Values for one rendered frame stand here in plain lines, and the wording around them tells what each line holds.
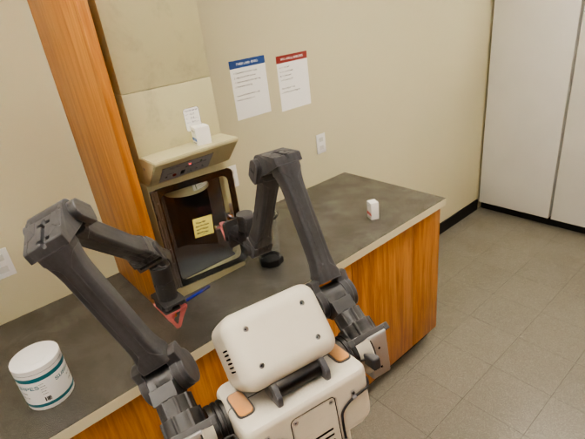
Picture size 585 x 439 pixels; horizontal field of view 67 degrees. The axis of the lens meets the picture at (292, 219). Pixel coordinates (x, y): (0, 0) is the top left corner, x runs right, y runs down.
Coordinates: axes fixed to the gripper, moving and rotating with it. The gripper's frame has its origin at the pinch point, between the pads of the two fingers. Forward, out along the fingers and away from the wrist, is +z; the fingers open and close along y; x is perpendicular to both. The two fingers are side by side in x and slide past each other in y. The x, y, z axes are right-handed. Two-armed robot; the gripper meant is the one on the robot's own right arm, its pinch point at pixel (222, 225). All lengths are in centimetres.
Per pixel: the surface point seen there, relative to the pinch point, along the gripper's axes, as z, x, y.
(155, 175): 0.2, 19.2, 26.4
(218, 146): -3.5, -3.2, 29.9
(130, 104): 8, 18, 48
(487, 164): 46, -289, -78
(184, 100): 7.6, -0.5, 45.3
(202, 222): 5.0, 5.2, 2.0
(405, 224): -21, -81, -28
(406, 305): -18, -85, -79
